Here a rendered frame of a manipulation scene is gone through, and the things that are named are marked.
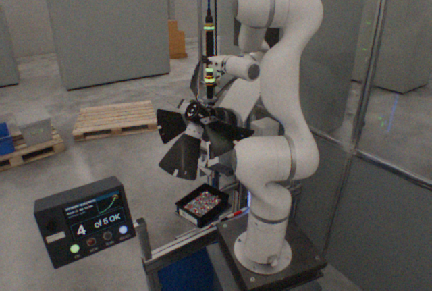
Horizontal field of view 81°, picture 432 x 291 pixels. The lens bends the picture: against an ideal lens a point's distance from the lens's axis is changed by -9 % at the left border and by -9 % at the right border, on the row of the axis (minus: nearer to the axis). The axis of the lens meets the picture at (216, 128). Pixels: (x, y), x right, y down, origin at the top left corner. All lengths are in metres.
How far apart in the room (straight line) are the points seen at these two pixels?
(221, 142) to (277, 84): 0.66
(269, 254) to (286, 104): 0.47
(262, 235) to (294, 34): 0.56
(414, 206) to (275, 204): 1.06
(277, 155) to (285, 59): 0.23
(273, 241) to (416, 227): 1.05
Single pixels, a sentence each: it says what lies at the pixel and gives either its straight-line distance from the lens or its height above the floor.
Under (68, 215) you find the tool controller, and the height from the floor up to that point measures 1.22.
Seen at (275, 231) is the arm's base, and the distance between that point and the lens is 0.84.
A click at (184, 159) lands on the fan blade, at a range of 1.46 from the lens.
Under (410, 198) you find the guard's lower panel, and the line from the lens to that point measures 1.70.
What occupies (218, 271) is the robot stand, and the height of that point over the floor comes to 0.93.
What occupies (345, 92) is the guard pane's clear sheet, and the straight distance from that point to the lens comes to 1.70.
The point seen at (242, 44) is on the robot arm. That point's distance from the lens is 1.00.
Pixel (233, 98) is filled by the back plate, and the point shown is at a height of 1.19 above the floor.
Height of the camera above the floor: 1.76
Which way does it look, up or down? 25 degrees down
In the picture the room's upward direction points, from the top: straight up
